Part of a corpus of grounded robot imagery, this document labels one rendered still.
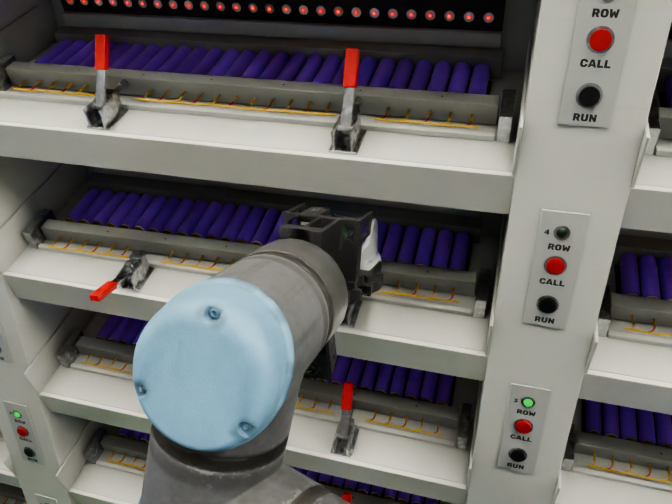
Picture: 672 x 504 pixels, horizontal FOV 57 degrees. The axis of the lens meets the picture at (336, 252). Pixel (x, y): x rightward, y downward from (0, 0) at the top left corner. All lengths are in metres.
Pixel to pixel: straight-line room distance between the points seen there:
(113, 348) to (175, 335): 0.61
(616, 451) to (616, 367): 0.17
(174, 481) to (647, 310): 0.50
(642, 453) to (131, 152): 0.67
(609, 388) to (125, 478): 0.75
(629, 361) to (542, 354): 0.09
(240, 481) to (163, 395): 0.08
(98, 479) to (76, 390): 0.20
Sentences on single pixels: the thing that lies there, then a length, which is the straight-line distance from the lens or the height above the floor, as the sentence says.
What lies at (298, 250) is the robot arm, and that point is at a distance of 0.46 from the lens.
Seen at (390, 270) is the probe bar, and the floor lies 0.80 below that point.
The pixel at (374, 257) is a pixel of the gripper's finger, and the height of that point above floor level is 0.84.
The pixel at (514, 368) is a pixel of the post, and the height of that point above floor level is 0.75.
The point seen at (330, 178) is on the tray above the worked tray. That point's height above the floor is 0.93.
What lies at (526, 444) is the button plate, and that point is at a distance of 0.74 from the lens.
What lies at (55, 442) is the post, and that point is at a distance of 1.07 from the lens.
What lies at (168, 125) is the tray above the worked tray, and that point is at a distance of 0.68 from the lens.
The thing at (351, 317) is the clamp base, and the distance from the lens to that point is 0.69.
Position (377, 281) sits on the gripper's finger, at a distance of 0.60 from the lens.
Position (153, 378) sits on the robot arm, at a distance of 0.37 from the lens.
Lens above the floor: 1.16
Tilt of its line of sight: 29 degrees down
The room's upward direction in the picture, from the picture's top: straight up
